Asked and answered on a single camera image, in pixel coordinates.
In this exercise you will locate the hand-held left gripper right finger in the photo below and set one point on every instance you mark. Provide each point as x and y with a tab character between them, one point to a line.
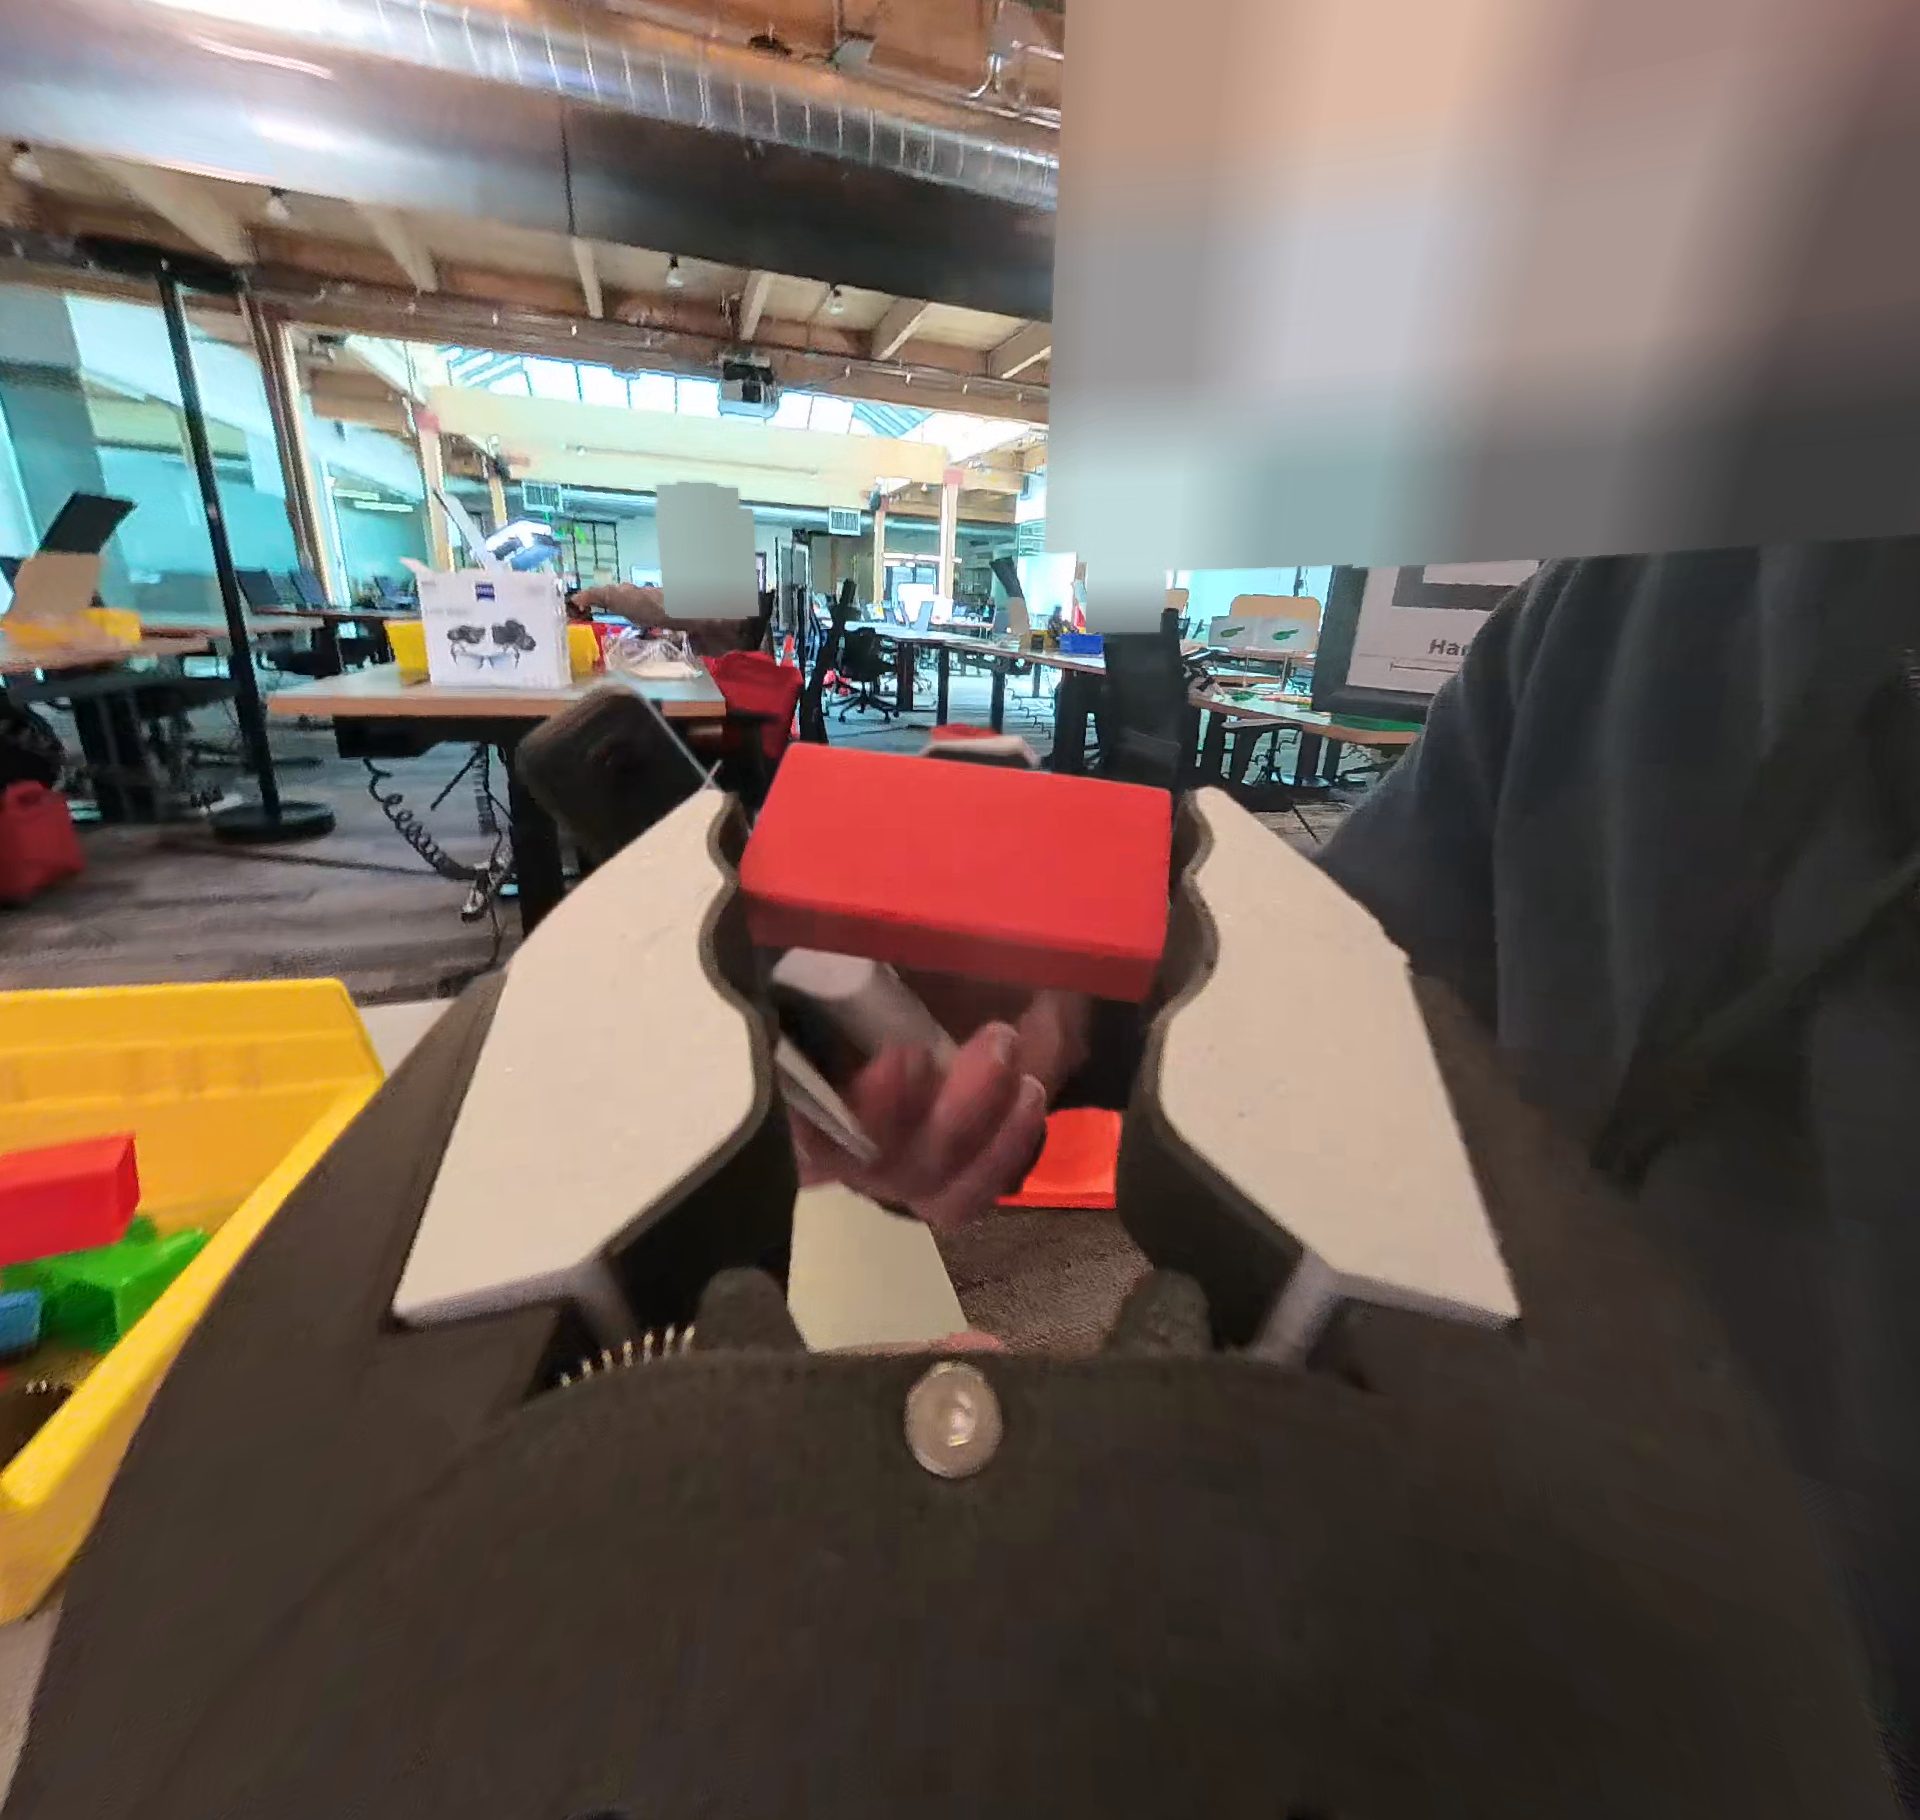
1335	1101

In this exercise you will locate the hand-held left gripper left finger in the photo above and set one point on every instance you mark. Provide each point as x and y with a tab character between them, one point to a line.
585	1101

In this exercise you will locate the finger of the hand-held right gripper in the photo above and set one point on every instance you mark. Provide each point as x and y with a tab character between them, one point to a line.
871	1275
855	1041

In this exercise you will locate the red toy block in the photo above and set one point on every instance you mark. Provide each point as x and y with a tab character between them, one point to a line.
961	867

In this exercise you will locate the person's right hand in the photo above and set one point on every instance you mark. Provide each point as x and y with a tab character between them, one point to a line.
961	1115

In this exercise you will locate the red office chair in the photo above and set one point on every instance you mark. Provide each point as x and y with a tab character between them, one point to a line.
757	706

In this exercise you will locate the long wooden table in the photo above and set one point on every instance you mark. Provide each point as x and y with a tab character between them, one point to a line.
450	706

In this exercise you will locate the white cardboard box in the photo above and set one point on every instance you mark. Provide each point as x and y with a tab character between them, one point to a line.
495	630

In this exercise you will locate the orange traffic cone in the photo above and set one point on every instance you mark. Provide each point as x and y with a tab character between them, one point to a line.
1072	1161

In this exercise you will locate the person's dark clothing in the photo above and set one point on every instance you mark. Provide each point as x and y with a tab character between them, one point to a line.
1681	1041

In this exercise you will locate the yellow plastic bin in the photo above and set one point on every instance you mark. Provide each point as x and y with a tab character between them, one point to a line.
210	1072

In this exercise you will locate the framed black and white sign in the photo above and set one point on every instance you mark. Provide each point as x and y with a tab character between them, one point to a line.
1426	636

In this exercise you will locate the green toy block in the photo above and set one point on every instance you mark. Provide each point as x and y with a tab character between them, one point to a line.
119	1281

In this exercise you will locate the wooden desk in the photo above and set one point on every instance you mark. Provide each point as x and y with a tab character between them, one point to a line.
106	644

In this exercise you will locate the small red toy brick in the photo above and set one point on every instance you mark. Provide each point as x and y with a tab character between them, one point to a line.
61	1198

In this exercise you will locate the red fabric bag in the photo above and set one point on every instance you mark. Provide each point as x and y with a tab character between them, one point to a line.
35	845

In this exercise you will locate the open laptop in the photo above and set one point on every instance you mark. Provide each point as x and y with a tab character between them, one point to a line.
68	560

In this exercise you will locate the silver ventilation duct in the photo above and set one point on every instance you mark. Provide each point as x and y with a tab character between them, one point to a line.
450	66

